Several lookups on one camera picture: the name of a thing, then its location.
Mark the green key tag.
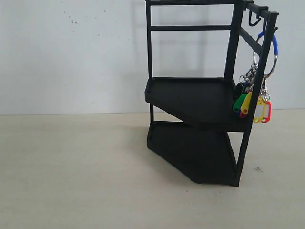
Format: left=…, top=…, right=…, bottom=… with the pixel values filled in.
left=233, top=93, right=247, bottom=113

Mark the key ring with coloured tags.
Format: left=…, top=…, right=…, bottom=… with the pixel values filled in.
left=239, top=31, right=280, bottom=101

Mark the red block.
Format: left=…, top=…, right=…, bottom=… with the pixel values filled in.
left=261, top=101, right=272, bottom=123

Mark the yellow key tag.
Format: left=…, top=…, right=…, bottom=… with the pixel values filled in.
left=253, top=98, right=266, bottom=123

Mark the black key tag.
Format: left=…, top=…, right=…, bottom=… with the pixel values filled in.
left=233, top=82, right=245, bottom=101

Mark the black two-tier corner shelf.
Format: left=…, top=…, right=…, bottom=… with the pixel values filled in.
left=145, top=0, right=279, bottom=187

